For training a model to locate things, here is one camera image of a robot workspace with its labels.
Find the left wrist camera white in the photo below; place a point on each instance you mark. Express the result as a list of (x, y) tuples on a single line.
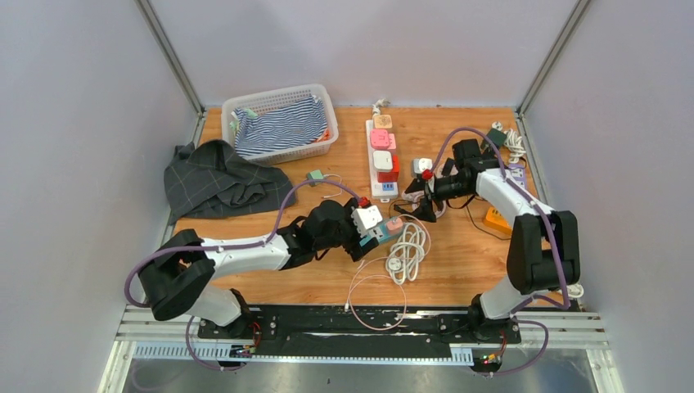
[(366, 218)]

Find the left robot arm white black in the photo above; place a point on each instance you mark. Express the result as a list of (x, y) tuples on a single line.
[(177, 279)]

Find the salmon plug adapter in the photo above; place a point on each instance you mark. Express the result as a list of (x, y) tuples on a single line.
[(394, 226)]

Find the blue white striped cloth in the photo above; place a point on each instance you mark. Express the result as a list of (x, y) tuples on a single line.
[(302, 123)]

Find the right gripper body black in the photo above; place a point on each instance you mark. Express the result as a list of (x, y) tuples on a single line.
[(444, 188)]

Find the orange power strip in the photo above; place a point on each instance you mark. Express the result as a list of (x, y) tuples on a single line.
[(494, 220)]

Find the dark grey plaid cloth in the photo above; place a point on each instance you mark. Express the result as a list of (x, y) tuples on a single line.
[(212, 181)]

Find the purple power strip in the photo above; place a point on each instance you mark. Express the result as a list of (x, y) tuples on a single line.
[(518, 173)]

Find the dark green plug adapter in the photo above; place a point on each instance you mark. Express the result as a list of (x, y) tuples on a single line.
[(497, 137)]

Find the long white power strip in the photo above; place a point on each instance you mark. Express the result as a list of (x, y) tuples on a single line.
[(380, 191)]

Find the white plastic basket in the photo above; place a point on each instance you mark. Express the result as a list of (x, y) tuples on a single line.
[(276, 99)]

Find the teal power strip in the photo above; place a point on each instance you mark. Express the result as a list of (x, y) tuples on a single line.
[(380, 233)]

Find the white plug adapter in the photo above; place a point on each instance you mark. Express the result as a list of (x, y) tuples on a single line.
[(381, 161)]

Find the red plug adapter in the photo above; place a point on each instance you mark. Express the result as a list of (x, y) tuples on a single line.
[(391, 176)]

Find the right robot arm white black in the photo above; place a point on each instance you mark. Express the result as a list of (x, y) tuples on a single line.
[(543, 254)]

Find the beige round-pattern plug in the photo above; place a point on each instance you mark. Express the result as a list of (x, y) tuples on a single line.
[(382, 121)]

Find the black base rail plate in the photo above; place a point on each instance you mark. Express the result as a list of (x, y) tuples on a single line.
[(372, 331)]

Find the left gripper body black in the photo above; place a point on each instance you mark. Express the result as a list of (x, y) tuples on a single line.
[(349, 237)]

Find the pink plug adapter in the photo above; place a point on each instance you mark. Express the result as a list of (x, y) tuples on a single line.
[(382, 140)]

